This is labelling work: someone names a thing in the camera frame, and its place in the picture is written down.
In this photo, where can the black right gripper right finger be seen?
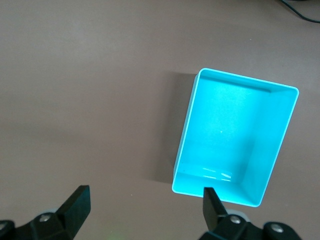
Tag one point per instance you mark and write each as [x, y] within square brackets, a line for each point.
[212, 212]

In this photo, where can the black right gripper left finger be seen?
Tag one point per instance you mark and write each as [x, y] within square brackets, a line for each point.
[75, 207]

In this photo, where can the teal plastic bin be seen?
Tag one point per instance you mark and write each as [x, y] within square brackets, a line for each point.
[225, 125]

